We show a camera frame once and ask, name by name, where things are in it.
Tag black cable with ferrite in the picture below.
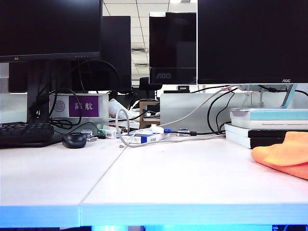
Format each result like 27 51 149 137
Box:
171 129 227 136

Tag black cable with plug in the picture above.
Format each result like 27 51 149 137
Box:
258 84 308 97

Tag white monitor cable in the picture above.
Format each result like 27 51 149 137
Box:
157 84 242 128

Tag black computer mouse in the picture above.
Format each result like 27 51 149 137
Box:
61 132 88 149

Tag white adapter with blue plug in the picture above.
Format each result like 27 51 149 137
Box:
151 124 175 134

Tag black monitor stand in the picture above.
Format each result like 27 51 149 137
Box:
26 60 52 126

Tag small green white box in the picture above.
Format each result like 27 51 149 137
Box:
97 123 108 137

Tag purple name sign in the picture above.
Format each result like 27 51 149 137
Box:
49 93 110 126

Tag blue white carton box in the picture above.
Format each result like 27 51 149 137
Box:
120 130 170 145

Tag orange rag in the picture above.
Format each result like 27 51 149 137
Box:
251 130 308 181

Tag small silver gadget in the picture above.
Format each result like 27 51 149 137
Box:
81 129 99 142

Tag white neuroscience book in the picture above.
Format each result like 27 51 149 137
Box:
231 118 308 129

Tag black keyboard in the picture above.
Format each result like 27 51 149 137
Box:
0 121 55 148

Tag black AOC monitor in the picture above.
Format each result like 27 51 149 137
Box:
148 11 198 85

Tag black-framed monitor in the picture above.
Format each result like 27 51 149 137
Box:
0 0 102 63

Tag small wooden shelf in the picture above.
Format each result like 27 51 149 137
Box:
139 101 161 129

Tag white looped cable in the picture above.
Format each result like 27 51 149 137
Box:
115 108 227 148

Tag black cable bundle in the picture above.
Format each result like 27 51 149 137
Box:
28 92 52 121

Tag thin black cable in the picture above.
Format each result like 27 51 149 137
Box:
188 84 232 93
215 91 237 133
207 90 238 135

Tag black office chair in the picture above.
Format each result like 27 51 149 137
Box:
139 77 163 100

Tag black looped cable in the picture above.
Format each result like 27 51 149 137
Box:
49 87 84 131

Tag white-framed AOC monitor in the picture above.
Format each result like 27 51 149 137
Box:
197 0 308 85

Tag teal book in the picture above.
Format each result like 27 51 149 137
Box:
230 108 308 121

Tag dark monitor back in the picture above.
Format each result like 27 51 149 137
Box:
100 15 133 92

